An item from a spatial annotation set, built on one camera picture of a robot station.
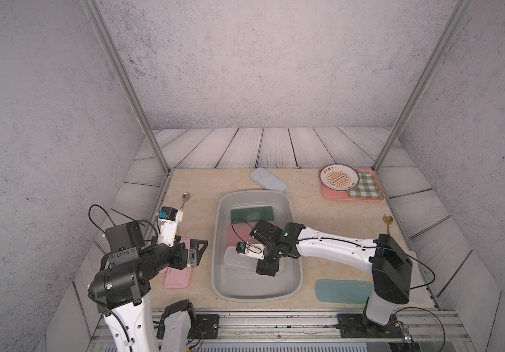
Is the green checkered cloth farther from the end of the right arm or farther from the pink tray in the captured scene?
the end of the right arm

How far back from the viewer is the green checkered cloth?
3.61 feet

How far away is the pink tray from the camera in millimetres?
1099
